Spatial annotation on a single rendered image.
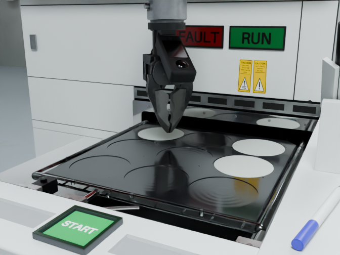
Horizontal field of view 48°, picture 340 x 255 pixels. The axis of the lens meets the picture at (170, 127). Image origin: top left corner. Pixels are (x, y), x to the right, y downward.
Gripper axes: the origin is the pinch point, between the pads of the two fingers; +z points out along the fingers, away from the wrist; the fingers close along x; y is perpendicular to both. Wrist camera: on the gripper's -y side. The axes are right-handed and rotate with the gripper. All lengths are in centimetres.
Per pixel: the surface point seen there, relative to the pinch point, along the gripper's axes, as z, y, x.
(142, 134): 3.2, 7.1, 3.8
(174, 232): -2.8, -40.9, 12.9
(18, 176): 11.2, 11.2, 29.7
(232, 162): 3.2, -13.6, -7.1
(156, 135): 3.1, 5.1, 1.3
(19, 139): 93, 311, 53
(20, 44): 40, 898, 74
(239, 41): -15.9, 5.3, -17.2
